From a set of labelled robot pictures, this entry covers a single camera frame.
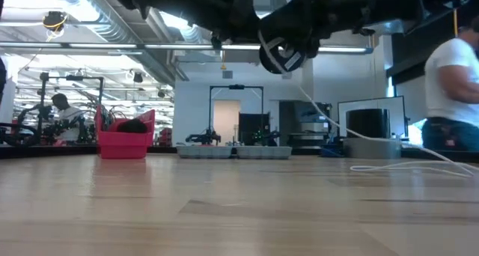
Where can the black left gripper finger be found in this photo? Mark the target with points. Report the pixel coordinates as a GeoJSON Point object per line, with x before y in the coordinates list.
{"type": "Point", "coordinates": [247, 12]}

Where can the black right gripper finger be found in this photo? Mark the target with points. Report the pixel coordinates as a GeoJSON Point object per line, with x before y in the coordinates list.
{"type": "Point", "coordinates": [307, 16]}

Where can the black background robot arm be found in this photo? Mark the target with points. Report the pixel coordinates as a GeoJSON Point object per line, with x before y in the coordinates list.
{"type": "Point", "coordinates": [204, 137]}

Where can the yellow hanging marker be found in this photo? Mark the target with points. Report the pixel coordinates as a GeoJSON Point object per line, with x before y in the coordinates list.
{"type": "Point", "coordinates": [223, 66]}

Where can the black ceiling spotlight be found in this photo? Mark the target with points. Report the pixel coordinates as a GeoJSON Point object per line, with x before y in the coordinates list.
{"type": "Point", "coordinates": [138, 78]}

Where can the long ceiling light bar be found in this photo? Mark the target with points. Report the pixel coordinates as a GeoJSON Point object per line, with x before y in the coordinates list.
{"type": "Point", "coordinates": [101, 46]}

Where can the person in white shirt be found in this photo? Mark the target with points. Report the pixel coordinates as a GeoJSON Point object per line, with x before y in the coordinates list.
{"type": "Point", "coordinates": [449, 80]}

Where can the black cylinder container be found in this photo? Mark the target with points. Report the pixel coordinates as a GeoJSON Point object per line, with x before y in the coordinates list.
{"type": "Point", "coordinates": [368, 121]}

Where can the black rounded object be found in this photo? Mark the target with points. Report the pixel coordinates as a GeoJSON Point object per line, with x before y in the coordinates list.
{"type": "Point", "coordinates": [131, 127]}

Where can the blue object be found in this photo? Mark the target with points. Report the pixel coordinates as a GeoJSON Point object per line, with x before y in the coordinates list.
{"type": "Point", "coordinates": [331, 151]}

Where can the grey plastic tray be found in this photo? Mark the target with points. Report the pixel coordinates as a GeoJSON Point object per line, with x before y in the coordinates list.
{"type": "Point", "coordinates": [204, 152]}
{"type": "Point", "coordinates": [263, 152]}

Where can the grey round base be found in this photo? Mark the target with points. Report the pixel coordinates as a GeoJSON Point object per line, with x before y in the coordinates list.
{"type": "Point", "coordinates": [372, 149]}

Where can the red plastic bin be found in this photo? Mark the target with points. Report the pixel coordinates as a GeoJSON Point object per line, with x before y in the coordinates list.
{"type": "Point", "coordinates": [123, 145]}

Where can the person at robot station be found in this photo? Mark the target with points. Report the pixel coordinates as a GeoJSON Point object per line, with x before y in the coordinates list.
{"type": "Point", "coordinates": [67, 115]}

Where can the black dome camera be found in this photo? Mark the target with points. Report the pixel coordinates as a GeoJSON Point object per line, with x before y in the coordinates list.
{"type": "Point", "coordinates": [366, 32]}

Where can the grey wall vent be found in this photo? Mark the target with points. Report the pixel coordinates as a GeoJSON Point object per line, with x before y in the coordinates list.
{"type": "Point", "coordinates": [227, 75]}

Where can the black gantry frame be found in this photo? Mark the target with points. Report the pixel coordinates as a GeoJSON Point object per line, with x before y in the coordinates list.
{"type": "Point", "coordinates": [236, 87]}

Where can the black robot station frame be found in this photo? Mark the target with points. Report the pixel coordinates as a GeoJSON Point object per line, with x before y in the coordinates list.
{"type": "Point", "coordinates": [75, 78]}

